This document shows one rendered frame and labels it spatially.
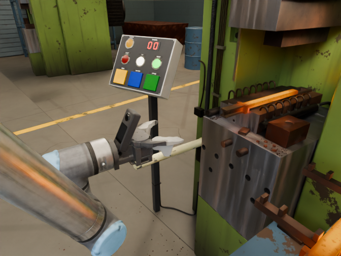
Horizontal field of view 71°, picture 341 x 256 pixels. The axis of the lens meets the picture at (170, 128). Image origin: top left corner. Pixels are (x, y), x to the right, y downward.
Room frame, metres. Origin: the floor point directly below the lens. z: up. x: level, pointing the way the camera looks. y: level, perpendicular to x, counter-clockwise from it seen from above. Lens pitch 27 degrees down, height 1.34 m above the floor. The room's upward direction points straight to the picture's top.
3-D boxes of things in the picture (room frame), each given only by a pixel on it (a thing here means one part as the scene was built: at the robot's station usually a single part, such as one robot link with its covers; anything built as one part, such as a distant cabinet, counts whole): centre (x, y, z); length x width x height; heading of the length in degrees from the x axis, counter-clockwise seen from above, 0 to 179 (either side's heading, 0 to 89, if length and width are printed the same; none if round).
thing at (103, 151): (0.54, 0.19, 0.98); 0.10 x 0.05 x 0.09; 33
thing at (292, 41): (0.98, -0.49, 1.24); 0.30 x 0.07 x 0.06; 123
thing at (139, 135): (0.59, 0.12, 0.97); 0.12 x 0.08 x 0.09; 123
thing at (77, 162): (0.50, 0.26, 0.98); 0.12 x 0.09 x 0.10; 123
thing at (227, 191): (0.93, -0.48, 0.69); 0.56 x 0.38 x 0.45; 123
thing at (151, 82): (1.13, 0.09, 1.01); 0.07 x 0.05 x 0.07; 58
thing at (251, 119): (0.97, -0.44, 0.96); 0.42 x 0.20 x 0.09; 123
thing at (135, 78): (1.18, 0.18, 1.01); 0.07 x 0.05 x 0.07; 58
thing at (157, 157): (1.10, 0.00, 0.62); 0.44 x 0.05 x 0.05; 123
